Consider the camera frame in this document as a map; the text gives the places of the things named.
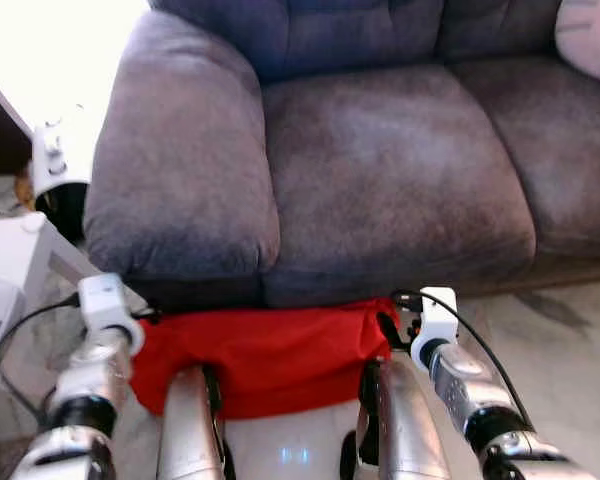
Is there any grey-brown fabric sofa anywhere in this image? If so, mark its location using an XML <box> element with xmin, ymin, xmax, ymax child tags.
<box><xmin>83</xmin><ymin>0</ymin><xmax>600</xmax><ymax>311</ymax></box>

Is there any silver right robot leg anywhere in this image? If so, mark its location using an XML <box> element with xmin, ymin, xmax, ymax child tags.
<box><xmin>340</xmin><ymin>352</ymin><xmax>451</xmax><ymax>480</ymax></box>

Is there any silver robot leg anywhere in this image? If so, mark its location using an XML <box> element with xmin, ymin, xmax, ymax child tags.
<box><xmin>155</xmin><ymin>363</ymin><xmax>236</xmax><ymax>480</ymax></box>
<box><xmin>340</xmin><ymin>352</ymin><xmax>451</xmax><ymax>480</ymax></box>

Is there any silver left robot leg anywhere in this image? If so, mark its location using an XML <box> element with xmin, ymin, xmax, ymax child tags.
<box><xmin>155</xmin><ymin>363</ymin><xmax>236</xmax><ymax>480</ymax></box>

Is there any white appliance with grey buttons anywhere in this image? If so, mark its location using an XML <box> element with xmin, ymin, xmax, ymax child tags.
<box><xmin>0</xmin><ymin>212</ymin><xmax>81</xmax><ymax>401</ymax></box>

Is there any white heater with black base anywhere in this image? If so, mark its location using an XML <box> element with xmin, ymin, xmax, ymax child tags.
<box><xmin>30</xmin><ymin>110</ymin><xmax>106</xmax><ymax>246</ymax></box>

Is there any pink cat face cushion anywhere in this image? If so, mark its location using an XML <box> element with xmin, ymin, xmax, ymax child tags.
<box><xmin>555</xmin><ymin>0</ymin><xmax>600</xmax><ymax>83</ymax></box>

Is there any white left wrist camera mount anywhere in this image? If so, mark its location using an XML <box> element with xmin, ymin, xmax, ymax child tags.
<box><xmin>77</xmin><ymin>273</ymin><xmax>146</xmax><ymax>353</ymax></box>

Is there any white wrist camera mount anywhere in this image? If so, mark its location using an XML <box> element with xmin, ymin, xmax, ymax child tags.
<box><xmin>410</xmin><ymin>287</ymin><xmax>461</xmax><ymax>371</ymax></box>
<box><xmin>77</xmin><ymin>273</ymin><xmax>146</xmax><ymax>353</ymax></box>

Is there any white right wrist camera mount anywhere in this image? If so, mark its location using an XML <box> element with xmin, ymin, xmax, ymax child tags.
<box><xmin>410</xmin><ymin>287</ymin><xmax>461</xmax><ymax>371</ymax></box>

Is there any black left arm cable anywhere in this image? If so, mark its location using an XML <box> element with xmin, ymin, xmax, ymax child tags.
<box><xmin>0</xmin><ymin>293</ymin><xmax>83</xmax><ymax>396</ymax></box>

